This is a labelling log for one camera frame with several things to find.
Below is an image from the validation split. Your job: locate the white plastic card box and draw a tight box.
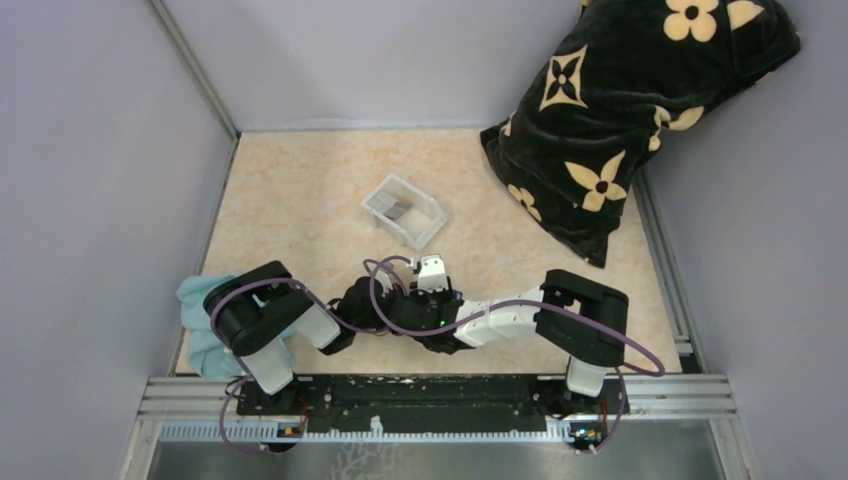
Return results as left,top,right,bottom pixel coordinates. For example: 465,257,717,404
360,174,449,251

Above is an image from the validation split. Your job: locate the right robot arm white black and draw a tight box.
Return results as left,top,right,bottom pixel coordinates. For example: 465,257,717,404
369,255,629,412

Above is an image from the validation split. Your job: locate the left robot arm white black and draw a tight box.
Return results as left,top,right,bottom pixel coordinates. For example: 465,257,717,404
203,260,388,414

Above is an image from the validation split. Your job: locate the grey card stack in box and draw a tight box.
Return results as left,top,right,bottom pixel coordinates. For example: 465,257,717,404
366,190,411,220

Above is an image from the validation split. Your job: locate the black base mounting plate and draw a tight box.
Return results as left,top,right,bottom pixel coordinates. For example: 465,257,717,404
236,374,630,434

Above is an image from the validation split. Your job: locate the light blue cloth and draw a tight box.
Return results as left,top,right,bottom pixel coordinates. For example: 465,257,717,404
175,272,297,380

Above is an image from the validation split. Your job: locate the black floral patterned pillow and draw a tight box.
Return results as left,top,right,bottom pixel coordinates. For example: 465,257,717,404
480,1,801,268

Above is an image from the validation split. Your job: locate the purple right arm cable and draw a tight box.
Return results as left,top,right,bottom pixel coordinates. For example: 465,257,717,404
368,259,666,455

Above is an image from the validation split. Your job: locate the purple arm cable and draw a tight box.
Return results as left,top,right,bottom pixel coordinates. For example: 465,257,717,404
368,259,666,455
209,255,415,457

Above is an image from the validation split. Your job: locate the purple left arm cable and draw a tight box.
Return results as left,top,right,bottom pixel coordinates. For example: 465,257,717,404
209,255,415,457

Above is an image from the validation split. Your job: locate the aluminium front rail frame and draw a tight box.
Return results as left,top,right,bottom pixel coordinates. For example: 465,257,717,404
138,374,737,444

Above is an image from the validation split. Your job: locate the aluminium side rail right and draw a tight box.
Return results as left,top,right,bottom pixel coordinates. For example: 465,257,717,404
633,170,705,374

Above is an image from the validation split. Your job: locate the aluminium corner post left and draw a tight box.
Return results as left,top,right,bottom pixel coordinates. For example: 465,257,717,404
144,0,241,142

